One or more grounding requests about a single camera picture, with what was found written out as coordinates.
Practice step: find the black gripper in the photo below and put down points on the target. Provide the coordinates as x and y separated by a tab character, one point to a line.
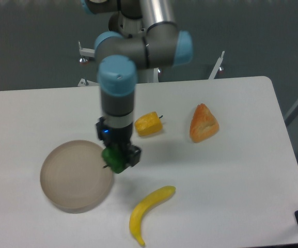
128	155

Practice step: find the green bell pepper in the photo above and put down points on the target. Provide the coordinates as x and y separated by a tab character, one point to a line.
114	159

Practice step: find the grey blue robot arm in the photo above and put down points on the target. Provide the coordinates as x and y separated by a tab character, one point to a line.
117	74

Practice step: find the yellow bell pepper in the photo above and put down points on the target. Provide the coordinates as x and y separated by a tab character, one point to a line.
148	124

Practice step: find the beige round plate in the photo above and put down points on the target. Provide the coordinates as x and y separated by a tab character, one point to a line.
73	177

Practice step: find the yellow banana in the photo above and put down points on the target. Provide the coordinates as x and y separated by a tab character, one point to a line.
144	206

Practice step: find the orange triangular bread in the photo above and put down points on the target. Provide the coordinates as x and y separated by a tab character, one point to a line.
203	125

